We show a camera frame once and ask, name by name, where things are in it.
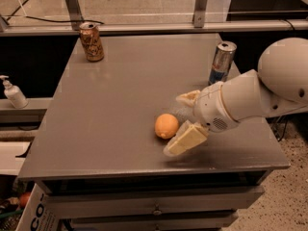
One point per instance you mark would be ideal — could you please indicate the orange fruit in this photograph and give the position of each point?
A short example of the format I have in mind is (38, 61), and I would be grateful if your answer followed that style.
(166, 126)

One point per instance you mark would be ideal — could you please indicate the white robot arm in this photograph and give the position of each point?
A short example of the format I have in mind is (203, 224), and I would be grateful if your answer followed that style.
(279, 86)

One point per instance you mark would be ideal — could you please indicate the silver blue energy drink can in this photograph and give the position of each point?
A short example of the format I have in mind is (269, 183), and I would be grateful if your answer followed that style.
(224, 55)

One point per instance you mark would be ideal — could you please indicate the red round object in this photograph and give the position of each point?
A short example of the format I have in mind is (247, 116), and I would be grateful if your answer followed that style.
(23, 199)

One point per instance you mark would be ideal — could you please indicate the grey drawer cabinet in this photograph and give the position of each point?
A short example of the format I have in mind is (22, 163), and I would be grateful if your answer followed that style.
(97, 157)

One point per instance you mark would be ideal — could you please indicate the white pump lotion bottle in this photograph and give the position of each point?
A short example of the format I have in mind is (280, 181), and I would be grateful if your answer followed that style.
(13, 93)

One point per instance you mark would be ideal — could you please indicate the white cardboard box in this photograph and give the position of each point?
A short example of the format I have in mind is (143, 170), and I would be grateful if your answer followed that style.
(36, 215)

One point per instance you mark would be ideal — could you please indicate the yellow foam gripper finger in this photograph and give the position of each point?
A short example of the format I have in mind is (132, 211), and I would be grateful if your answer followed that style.
(188, 99)
(187, 137)

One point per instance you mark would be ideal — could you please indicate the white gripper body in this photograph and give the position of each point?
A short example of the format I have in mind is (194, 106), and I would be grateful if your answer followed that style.
(209, 107)

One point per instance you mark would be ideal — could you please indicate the metal railing frame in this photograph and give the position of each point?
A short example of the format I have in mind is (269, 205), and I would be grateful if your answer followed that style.
(62, 17)

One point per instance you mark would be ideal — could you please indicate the orange soda can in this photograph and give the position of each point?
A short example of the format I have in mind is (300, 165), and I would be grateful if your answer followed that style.
(91, 42)

